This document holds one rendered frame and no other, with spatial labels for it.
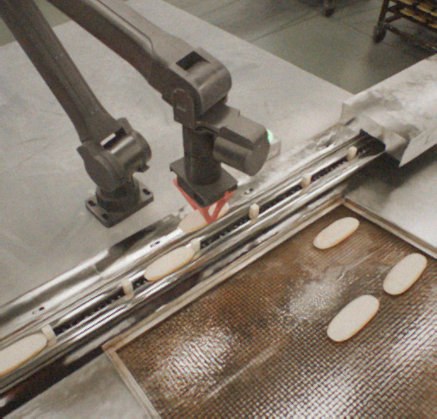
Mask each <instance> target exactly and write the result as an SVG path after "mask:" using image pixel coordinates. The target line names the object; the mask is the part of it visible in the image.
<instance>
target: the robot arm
mask: <svg viewBox="0 0 437 419"><path fill-rule="evenodd" d="M45 1H47V2H48V3H50V4H52V5H53V6H55V7H56V8H57V9H59V10H60V11H61V12H62V13H63V14H64V15H65V16H66V17H67V18H69V19H70V20H72V21H73V22H74V23H76V24H78V25H79V26H81V27H82V28H84V29H85V30H86V31H87V32H88V33H89V34H91V35H92V36H93V37H95V38H96V40H98V41H99V42H100V43H103V44H104V45H106V46H107V47H108V48H110V49H111V50H112V51H113V52H114V53H115V54H117V55H118V56H120V57H121V58H122V59H124V60H126V61H127V62H129V64H130V65H131V66H132V67H134V68H135V69H136V70H137V71H138V72H139V73H140V74H141V75H142V76H143V77H144V79H145V80H146V81H147V83H149V85H151V87H152V88H153V89H155V90H156V91H158V92H159V93H160V94H161V95H162V96H161V99H162V100H163V101H165V102H166V103H168V104H169V105H170V106H172V107H173V117H174V121H176V122H178V123H179V124H182V135H183V147H184V157H183V158H181V159H179V160H176V161H174V162H172V163H170V164H169V170H170V172H172V171H174V172H175V173H176V174H177V178H175V179H174V180H173V183H174V184H175V186H176V187H177V188H178V190H179V191H180V192H181V194H182V195H183V196H184V198H185V200H186V201H187V202H188V203H189V204H190V206H191V207H192V208H194V210H197V209H198V210H199V211H200V213H201V215H202V216H203V218H204V219H205V220H206V222H207V224H211V223H213V222H214V220H216V219H217V217H218V215H219V213H220V212H221V210H222V208H223V207H224V205H225V204H226V203H227V202H228V201H229V200H230V198H231V196H233V194H235V190H236V189H238V184H239V182H238V180H236V179H235V178H233V176H232V175H231V174H230V173H229V172H227V171H226V170H225V169H224V168H223V167H222V163H223V164H225V165H227V166H230V167H232V168H234V169H236V170H238V171H241V172H244V173H246V174H248V175H249V176H254V175H255V174H256V173H257V172H258V171H260V170H261V169H262V167H263V166H264V164H265V162H266V160H267V157H268V154H269V151H270V146H271V143H270V140H269V138H267V136H268V132H267V129H266V127H265V126H264V125H262V124H259V123H257V122H255V121H253V120H251V119H249V118H247V117H245V116H243V115H241V110H238V108H234V107H232V106H230V105H227V104H226V103H227V102H228V93H229V92H230V90H231V86H232V79H231V75H230V72H229V70H228V68H227V67H226V65H225V64H224V63H223V62H222V61H221V60H220V59H219V58H217V57H216V56H213V55H212V54H210V53H209V52H208V51H206V50H205V49H203V48H202V47H201V46H199V47H198V48H194V47H192V46H191V45H189V44H188V43H186V42H185V41H184V39H182V38H180V37H178V36H175V35H172V34H171V33H168V32H166V31H164V30H163V29H161V28H159V27H158V26H157V25H155V24H154V23H152V22H151V21H149V20H148V19H145V18H144V17H143V16H142V15H141V14H140V13H138V12H137V11H136V10H135V9H133V8H132V7H131V6H129V5H128V4H127V3H125V2H124V1H121V0H45ZM0 18H1V19H3V21H4V22H5V24H6V25H7V27H8V28H9V30H10V31H11V32H12V35H13V36H14V38H15V39H16V41H17V42H18V44H19V45H20V47H21V48H22V49H23V51H24V52H25V54H26V56H27V57H28V58H29V61H31V62H32V64H33V66H35V68H36V69H37V71H38V73H39V74H40V75H41V77H42V78H43V80H44V82H45V83H46V85H47V86H48V88H49V89H50V91H51V92H52V94H53V95H54V97H56V99H57V100H58V102H59V103H60V104H61V106H62V108H63V109H64V111H65V112H66V114H67V116H68V118H69V119H70V120H71V122H72V123H73V126H74V128H75V130H76V132H77V135H78V137H79V141H80V142H82V144H81V145H79V146H78V147H77V148H76V151H77V152H78V153H79V156H81V158H82V159H83V161H84V168H85V170H86V171H87V173H88V175H89V177H90V179H91V180H92V181H93V183H94V184H95V185H96V191H95V194H94V195H92V196H91V197H89V198H87V200H86V201H85V205H86V208H87V210H88V211H90V212H91V213H92V214H93V215H94V216H95V217H96V218H97V219H98V220H99V222H100V223H101V224H102V225H104V226H105V227H106V228H108V229H110V228H113V227H114V226H115V225H116V224H119V223H120V222H122V220H123V219H125V218H128V217H130V216H131V215H132V214H133V213H135V212H137V211H139V210H140V209H142V208H143V207H145V206H147V205H149V204H150V203H152V202H153V201H154V192H153V191H152V190H151V189H148V188H147V187H146V186H145V185H144V184H142V183H141V182H140V181H139V180H137V179H136V178H135V176H134V175H133V174H134V173H135V172H142V173H144V172H145V171H147V170H148V169H149V168H150V166H147V165H146V163H147V162H150V161H151V159H152V156H153V152H152V148H151V146H150V144H149V143H148V142H147V141H146V139H145V138H144V137H143V136H142V135H141V134H140V133H139V132H138V131H137V130H135V129H133V127H132V126H131V124H130V122H129V120H128V119H127V118H125V117H121V118H118V119H115V118H114V117H113V116H112V115H111V114H110V113H109V112H108V111H107V110H106V109H105V107H104V106H103V105H102V104H101V103H100V102H99V100H98V99H97V98H96V96H95V94H94V93H93V91H92V89H91V88H90V86H89V84H88V83H87V81H86V80H85V78H84V76H83V74H82V73H81V72H80V71H79V69H77V67H76V66H75V64H74V63H73V59H72V58H71V56H70V55H69V54H68V53H67V51H66V49H65V48H64V46H63V44H62V43H61V41H60V39H59V38H58V36H57V35H56V33H55V31H54V29H52V28H51V26H50V24H49V23H48V21H47V20H46V19H45V18H44V15H43V14H42V12H41V10H40V8H39V7H38V6H37V4H36V2H35V1H34V0H0ZM113 134H114V135H115V137H113V138H112V139H110V140H109V141H108V142H106V143H105V144H103V145H101V142H102V141H104V140H106V139H107V138H108V137H110V136H112V135H113ZM217 203H218V204H217ZM214 204H217V206H216V207H215V208H214V210H213V214H212V215H211V216H210V214H209V212H208V210H209V208H210V206H212V205H214Z"/></svg>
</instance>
